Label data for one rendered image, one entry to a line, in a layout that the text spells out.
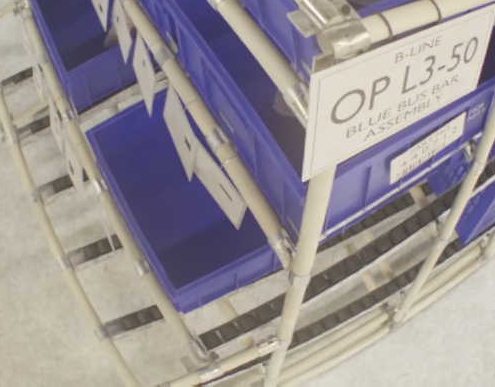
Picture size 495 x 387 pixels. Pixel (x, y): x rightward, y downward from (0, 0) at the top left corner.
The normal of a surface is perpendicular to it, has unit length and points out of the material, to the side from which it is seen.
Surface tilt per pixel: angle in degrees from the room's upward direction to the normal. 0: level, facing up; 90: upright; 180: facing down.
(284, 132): 4
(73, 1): 3
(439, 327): 0
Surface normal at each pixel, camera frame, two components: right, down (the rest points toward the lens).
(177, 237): -0.03, -0.43
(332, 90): 0.48, 0.79
